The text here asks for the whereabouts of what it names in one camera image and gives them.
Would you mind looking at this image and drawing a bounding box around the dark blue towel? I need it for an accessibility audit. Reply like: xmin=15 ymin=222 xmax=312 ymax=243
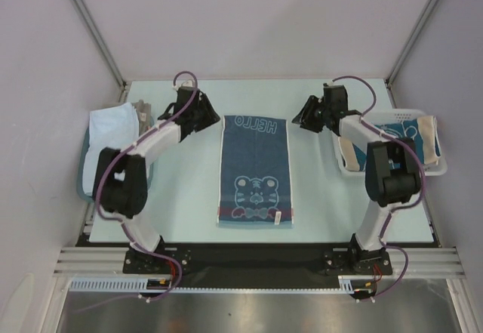
xmin=217 ymin=115 xmax=294 ymax=227

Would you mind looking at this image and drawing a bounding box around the teal beige Doraemon towel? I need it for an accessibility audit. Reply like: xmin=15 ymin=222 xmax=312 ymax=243
xmin=334 ymin=116 xmax=442 ymax=174

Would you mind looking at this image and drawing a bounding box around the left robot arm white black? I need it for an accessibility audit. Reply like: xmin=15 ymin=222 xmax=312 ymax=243
xmin=93 ymin=86 xmax=220 ymax=273

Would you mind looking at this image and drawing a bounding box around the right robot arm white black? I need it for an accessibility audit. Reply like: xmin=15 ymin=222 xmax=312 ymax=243
xmin=292 ymin=83 xmax=426 ymax=274

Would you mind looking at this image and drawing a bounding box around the grey pink folded towel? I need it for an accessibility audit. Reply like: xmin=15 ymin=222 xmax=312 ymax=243
xmin=133 ymin=100 xmax=153 ymax=135

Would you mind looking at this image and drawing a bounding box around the light blue folded towel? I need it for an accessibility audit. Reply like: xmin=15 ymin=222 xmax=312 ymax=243
xmin=82 ymin=103 xmax=140 ymax=197

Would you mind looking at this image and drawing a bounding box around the translucent teal tray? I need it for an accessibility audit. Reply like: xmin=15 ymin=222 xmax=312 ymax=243
xmin=76 ymin=116 xmax=154 ymax=203

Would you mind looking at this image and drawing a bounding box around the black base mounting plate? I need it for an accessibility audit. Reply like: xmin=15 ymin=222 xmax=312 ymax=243
xmin=75 ymin=230 xmax=441 ymax=291

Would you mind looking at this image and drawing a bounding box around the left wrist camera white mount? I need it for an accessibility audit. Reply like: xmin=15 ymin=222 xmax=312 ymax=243
xmin=173 ymin=80 xmax=194 ymax=91

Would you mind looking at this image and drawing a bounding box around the right corner aluminium post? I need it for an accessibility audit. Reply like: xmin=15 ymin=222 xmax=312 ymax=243
xmin=385 ymin=0 xmax=441 ymax=88

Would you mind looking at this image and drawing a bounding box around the corner aluminium post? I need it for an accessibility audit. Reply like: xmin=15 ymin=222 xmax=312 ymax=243
xmin=70 ymin=0 xmax=127 ymax=91
xmin=385 ymin=0 xmax=441 ymax=88

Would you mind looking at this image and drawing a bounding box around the white slotted cable duct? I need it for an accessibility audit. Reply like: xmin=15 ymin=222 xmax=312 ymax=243
xmin=68 ymin=276 xmax=375 ymax=296

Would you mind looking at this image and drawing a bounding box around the left corner aluminium post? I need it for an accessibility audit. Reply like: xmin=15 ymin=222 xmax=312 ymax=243
xmin=70 ymin=0 xmax=127 ymax=91

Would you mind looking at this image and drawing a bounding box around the aluminium extrusion rail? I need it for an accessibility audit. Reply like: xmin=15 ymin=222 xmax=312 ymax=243
xmin=54 ymin=247 xmax=466 ymax=279

